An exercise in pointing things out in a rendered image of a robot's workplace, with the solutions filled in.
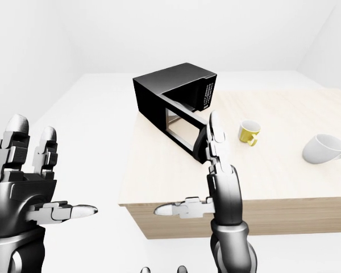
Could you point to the black microwave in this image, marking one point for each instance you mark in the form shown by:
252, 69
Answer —
173, 91

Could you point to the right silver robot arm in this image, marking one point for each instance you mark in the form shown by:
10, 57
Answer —
233, 247

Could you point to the yellow mug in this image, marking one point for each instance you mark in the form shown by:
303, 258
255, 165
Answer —
248, 132

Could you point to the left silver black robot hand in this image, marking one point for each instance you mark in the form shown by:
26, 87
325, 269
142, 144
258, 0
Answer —
14, 196

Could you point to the black microwave door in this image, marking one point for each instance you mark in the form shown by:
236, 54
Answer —
184, 128

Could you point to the white cup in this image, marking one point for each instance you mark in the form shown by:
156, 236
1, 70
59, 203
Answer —
322, 150

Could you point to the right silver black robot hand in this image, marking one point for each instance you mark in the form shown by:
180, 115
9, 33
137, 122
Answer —
226, 193

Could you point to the small dark rounded shape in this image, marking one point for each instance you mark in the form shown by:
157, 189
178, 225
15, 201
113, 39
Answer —
145, 270
182, 269

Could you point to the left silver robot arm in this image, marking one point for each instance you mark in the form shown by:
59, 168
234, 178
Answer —
14, 253

